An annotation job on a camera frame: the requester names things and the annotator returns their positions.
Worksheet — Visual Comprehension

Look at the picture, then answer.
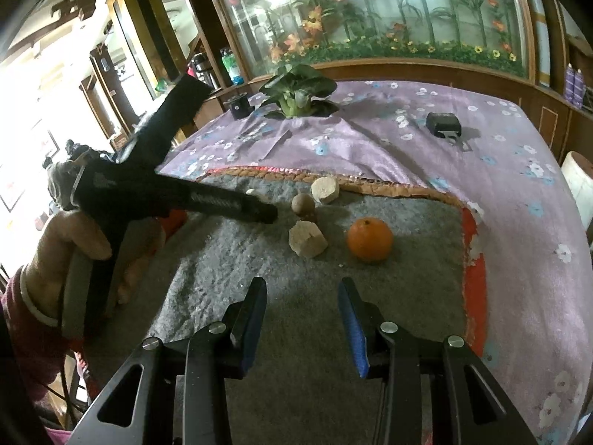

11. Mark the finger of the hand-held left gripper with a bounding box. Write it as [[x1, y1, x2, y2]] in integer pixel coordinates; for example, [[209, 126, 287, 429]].
[[160, 184, 279, 224]]

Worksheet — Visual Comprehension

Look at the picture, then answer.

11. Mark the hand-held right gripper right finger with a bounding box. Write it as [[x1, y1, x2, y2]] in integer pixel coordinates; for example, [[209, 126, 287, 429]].
[[337, 277, 540, 445]]

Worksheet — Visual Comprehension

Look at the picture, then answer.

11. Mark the dark thermos jug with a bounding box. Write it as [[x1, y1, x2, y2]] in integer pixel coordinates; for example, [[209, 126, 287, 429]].
[[188, 52, 216, 89]]

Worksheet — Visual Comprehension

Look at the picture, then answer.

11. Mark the beige faceted chunk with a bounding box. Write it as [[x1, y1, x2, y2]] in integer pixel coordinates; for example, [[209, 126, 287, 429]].
[[311, 177, 341, 205], [288, 221, 327, 258]]

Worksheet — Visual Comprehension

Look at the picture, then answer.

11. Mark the green bok choy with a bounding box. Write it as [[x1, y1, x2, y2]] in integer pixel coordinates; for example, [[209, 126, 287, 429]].
[[258, 62, 341, 120]]

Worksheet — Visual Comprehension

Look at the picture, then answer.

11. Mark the small black device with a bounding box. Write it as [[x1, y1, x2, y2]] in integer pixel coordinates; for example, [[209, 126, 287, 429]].
[[425, 111, 474, 151]]

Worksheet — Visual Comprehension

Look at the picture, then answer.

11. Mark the person's left hand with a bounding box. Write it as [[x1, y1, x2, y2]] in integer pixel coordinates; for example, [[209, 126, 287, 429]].
[[28, 212, 166, 319]]

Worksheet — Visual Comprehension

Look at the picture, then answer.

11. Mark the grey felt mat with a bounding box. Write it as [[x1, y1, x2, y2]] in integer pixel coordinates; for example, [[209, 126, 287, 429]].
[[81, 167, 489, 445]]

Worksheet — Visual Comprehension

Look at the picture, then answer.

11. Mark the dark grey cloth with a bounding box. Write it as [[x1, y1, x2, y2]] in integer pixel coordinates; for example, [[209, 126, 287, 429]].
[[44, 139, 93, 214]]

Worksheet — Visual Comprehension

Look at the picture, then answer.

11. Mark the plastic bottle with blue label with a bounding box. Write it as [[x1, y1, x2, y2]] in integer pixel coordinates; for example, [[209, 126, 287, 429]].
[[219, 47, 245, 86]]

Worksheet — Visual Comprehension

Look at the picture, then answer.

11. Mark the white cylindrical container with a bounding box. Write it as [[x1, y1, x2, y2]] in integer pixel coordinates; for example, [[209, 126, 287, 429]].
[[560, 151, 593, 233]]

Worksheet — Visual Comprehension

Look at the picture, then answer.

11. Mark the orange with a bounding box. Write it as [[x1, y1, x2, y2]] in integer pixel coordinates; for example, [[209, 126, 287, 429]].
[[347, 217, 394, 264]]

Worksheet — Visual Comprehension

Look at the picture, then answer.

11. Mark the brown kiwi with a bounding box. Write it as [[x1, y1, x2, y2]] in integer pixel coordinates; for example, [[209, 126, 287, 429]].
[[291, 193, 317, 218]]

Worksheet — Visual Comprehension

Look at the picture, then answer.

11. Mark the purple floral tablecloth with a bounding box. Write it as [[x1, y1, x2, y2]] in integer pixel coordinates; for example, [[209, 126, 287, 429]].
[[155, 79, 589, 445]]

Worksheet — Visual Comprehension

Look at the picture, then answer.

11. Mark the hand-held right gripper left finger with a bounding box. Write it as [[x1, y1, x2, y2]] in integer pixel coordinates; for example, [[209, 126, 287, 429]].
[[69, 277, 268, 445]]

